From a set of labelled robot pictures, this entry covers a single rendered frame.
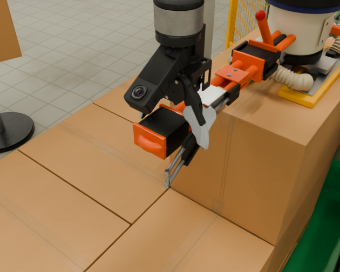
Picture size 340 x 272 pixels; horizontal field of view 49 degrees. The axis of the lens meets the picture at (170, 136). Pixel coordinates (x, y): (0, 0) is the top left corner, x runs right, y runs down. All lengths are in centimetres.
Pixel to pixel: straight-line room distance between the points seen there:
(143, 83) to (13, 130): 203
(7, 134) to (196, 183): 159
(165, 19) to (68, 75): 255
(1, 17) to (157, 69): 146
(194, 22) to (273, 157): 51
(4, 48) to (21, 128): 70
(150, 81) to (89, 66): 262
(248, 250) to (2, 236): 75
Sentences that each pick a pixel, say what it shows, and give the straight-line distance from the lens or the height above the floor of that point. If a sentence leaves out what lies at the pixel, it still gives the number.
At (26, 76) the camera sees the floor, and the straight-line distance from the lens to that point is 317.
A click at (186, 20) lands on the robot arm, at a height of 130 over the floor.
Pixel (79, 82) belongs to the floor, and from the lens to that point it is 297.
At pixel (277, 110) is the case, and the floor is 94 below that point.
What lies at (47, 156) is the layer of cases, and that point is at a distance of 149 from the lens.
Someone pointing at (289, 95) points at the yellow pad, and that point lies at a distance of 105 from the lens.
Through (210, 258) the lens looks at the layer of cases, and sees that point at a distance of 114.
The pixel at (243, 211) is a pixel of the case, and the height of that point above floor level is 62.
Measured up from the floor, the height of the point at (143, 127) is 110.
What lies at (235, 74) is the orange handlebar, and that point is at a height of 109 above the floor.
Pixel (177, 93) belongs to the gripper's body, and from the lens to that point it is 61.
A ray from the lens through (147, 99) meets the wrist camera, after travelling 55.
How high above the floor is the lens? 151
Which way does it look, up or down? 40 degrees down
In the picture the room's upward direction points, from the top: straight up
